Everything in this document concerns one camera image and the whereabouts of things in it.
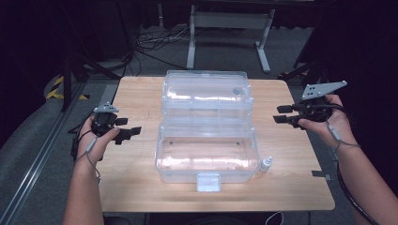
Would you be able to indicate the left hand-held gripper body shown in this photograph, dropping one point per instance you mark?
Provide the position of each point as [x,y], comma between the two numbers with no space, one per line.
[104,120]

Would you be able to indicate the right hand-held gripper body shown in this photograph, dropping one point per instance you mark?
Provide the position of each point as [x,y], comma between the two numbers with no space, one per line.
[314,111]

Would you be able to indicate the small white bottle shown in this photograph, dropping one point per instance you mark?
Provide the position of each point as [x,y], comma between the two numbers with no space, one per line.
[266,164]

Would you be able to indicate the clear plastic storage box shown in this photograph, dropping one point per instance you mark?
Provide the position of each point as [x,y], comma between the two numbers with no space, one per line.
[206,131]

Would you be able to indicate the person's left hand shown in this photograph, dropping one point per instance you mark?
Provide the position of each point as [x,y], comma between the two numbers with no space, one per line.
[94,146]

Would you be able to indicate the person's right hand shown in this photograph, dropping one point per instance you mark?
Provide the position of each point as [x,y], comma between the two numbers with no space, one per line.
[338,128]

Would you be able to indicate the black metal stand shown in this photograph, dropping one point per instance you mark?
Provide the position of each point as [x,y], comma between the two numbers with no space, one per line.
[314,73]

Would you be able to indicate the black tripod stand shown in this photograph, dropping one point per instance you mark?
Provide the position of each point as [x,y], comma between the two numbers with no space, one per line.
[67,81]

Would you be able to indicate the yellow black floor tape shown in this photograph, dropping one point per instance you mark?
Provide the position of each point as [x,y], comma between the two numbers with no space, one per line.
[56,89]

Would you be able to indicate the black tape piece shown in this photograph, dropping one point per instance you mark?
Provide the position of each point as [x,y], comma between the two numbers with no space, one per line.
[319,173]

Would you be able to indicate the grey metal table frame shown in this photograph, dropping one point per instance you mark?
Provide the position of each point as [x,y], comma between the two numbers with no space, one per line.
[231,20]

